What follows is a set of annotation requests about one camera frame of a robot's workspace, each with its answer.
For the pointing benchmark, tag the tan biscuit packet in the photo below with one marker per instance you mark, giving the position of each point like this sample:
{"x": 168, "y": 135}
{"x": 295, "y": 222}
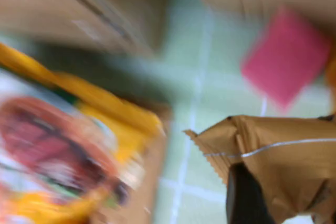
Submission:
{"x": 288, "y": 161}

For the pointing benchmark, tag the cardboard box printed F2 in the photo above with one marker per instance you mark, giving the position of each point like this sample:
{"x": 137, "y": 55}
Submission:
{"x": 39, "y": 6}

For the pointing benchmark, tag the dark pink cube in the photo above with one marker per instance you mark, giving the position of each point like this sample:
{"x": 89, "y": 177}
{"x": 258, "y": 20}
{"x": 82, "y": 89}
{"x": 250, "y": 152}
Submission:
{"x": 283, "y": 61}

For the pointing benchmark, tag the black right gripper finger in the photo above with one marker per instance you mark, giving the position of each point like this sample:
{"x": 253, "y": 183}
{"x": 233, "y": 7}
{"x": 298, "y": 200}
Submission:
{"x": 244, "y": 197}

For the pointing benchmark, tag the green checkered tablecloth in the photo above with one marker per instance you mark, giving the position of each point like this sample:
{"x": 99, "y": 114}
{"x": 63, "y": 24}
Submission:
{"x": 210, "y": 77}

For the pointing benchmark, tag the large yellow chip bag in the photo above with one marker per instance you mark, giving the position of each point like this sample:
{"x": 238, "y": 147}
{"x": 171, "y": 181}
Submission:
{"x": 52, "y": 142}

